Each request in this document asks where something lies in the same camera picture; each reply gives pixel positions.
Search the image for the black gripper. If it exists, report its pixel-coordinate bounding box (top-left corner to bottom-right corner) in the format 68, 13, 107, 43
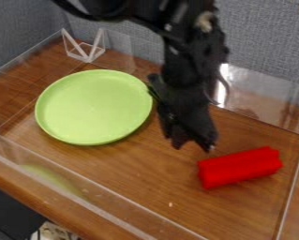
148, 73, 218, 152

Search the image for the red rectangular block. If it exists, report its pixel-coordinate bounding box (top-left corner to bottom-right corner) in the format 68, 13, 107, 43
198, 146, 283, 188

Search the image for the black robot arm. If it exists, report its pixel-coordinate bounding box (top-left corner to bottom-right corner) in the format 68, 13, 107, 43
51, 0, 230, 151

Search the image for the green round plate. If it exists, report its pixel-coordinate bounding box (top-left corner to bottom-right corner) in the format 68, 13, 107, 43
35, 69, 152, 145

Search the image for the black cable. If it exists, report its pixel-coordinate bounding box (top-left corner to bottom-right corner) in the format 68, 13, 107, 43
203, 71, 231, 106

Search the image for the clear acrylic enclosure wall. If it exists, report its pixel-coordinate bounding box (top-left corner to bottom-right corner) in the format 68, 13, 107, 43
0, 35, 299, 240

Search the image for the clear acrylic corner bracket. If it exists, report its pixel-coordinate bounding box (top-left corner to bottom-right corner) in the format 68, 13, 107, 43
61, 29, 107, 63

